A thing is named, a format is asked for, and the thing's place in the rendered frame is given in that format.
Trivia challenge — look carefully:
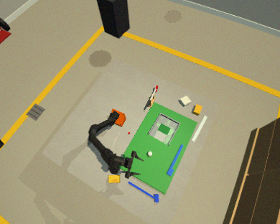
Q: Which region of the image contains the green flat mat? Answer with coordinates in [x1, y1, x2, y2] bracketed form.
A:
[122, 102, 197, 195]

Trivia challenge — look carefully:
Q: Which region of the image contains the yellow cube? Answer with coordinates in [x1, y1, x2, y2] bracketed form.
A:
[109, 175, 120, 183]
[192, 104, 202, 116]

